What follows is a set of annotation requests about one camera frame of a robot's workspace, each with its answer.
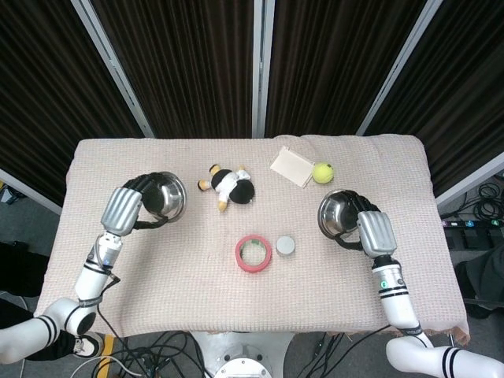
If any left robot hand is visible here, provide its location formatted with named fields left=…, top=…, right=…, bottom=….
left=100, top=172, right=176, bottom=237

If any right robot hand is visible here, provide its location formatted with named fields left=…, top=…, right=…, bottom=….
left=332, top=190, right=397, bottom=259

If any steel bowl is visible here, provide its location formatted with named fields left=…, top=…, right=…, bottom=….
left=317, top=191, right=365, bottom=240
left=139, top=172, right=188, bottom=228

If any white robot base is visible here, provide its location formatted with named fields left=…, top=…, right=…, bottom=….
left=191, top=330, right=296, bottom=378

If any yellow tennis ball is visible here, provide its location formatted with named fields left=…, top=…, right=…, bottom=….
left=312, top=161, right=335, bottom=185

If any small grey round disc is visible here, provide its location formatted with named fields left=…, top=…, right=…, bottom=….
left=275, top=235, right=297, bottom=259

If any black power strip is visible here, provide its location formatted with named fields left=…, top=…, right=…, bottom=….
left=441, top=219, right=504, bottom=230

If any pale wooden tray box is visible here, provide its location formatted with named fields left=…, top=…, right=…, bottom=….
left=269, top=146, right=315, bottom=188

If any beige waffle tablecloth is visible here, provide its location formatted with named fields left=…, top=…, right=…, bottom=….
left=34, top=134, right=470, bottom=343

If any black white penguin plush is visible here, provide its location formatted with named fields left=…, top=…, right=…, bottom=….
left=197, top=164, right=256, bottom=213

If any red tape roll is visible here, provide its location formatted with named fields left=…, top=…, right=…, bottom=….
left=235, top=234, right=273, bottom=274

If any dark ribbed partition panel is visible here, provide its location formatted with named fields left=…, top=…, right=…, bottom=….
left=365, top=0, right=504, bottom=198
left=0, top=0, right=145, bottom=206
left=265, top=0, right=428, bottom=138
left=89, top=0, right=257, bottom=139

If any black white sneaker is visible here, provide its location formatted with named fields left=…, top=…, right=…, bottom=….
left=72, top=332, right=106, bottom=359

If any black trouser leg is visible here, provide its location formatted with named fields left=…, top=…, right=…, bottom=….
left=0, top=240, right=82, bottom=361

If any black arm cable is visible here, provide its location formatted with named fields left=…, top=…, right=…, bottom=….
left=94, top=271, right=123, bottom=339

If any grey metal partition post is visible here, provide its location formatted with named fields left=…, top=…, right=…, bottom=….
left=355, top=0, right=439, bottom=137
left=435, top=155, right=504, bottom=213
left=251, top=0, right=276, bottom=139
left=70, top=0, right=159, bottom=139
left=0, top=168, right=62, bottom=216

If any black floor cable bundle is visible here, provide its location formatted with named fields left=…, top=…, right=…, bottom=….
left=98, top=330, right=221, bottom=378
left=466, top=183, right=504, bottom=220

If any white floor cable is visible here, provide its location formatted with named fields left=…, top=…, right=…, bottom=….
left=72, top=354, right=139, bottom=378

